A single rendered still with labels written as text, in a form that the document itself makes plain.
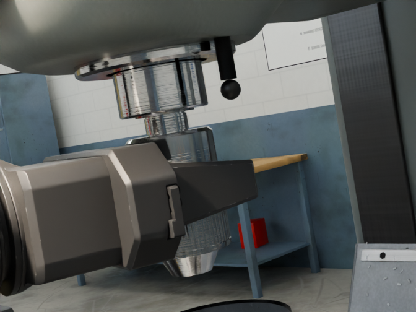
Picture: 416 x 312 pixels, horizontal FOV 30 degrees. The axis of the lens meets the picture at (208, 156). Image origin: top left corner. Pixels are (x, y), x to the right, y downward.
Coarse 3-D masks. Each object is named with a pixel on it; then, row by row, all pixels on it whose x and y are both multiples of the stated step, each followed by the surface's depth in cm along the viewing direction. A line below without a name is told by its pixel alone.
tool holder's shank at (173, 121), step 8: (168, 112) 39; (176, 112) 40; (184, 112) 40; (144, 120) 40; (152, 120) 39; (160, 120) 39; (168, 120) 39; (176, 120) 39; (184, 120) 40; (152, 128) 40; (160, 128) 39; (168, 128) 39; (176, 128) 39; (184, 128) 40
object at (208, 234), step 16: (176, 160) 38; (192, 160) 38; (208, 160) 39; (192, 224) 38; (208, 224) 39; (224, 224) 40; (192, 240) 38; (208, 240) 39; (224, 240) 40; (176, 256) 38
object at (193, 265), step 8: (192, 256) 39; (200, 256) 39; (208, 256) 40; (168, 264) 40; (176, 264) 39; (184, 264) 39; (192, 264) 39; (200, 264) 40; (208, 264) 40; (176, 272) 40; (184, 272) 40; (192, 272) 40; (200, 272) 40
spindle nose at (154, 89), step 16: (160, 64) 38; (176, 64) 38; (192, 64) 39; (128, 80) 38; (144, 80) 38; (160, 80) 38; (176, 80) 38; (192, 80) 39; (128, 96) 39; (144, 96) 38; (160, 96) 38; (176, 96) 38; (192, 96) 39; (128, 112) 39; (144, 112) 38; (160, 112) 38
